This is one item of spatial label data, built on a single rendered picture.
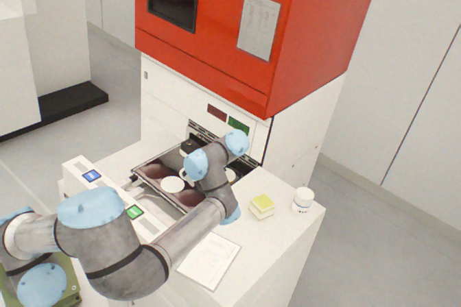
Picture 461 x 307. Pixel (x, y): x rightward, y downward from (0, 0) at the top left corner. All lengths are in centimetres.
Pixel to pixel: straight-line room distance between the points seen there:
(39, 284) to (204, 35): 106
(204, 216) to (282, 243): 55
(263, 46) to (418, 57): 160
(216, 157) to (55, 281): 53
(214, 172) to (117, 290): 42
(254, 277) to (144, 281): 62
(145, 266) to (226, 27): 102
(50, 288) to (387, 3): 249
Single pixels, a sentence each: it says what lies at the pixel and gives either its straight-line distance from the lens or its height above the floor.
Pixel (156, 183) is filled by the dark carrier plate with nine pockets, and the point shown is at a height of 90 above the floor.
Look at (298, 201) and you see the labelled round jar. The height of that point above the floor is 103.
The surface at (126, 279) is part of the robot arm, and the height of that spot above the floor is 142.
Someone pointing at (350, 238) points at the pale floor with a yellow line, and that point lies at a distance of 300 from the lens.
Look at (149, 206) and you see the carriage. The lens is 166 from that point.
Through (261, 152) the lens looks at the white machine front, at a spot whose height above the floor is 103.
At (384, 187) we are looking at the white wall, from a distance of 337.
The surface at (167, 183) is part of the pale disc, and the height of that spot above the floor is 90.
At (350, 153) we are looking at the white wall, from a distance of 335.
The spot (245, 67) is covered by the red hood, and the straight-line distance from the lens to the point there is 157.
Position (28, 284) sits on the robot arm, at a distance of 117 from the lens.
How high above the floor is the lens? 209
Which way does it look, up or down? 36 degrees down
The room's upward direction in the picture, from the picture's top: 9 degrees clockwise
